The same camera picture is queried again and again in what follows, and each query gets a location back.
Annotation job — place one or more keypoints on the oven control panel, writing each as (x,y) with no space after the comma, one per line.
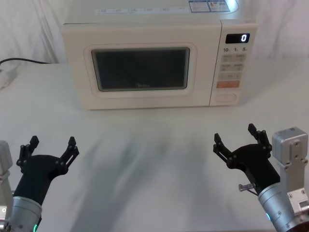
(231,72)

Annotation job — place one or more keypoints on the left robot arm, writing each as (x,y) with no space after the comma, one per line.
(23,212)

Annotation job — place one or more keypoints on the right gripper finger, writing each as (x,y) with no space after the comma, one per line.
(262,139)
(220,148)

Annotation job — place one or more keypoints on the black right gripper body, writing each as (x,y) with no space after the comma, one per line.
(258,164)

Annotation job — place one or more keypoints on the white curtain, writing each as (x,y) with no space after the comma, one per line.
(31,29)

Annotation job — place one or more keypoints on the white table cloth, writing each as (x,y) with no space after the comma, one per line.
(144,149)

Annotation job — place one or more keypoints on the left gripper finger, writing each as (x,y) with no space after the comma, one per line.
(70,151)
(24,151)

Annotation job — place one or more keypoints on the cream microwave oven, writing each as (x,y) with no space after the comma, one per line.
(144,33)

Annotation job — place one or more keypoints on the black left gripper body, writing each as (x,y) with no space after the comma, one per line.
(36,174)

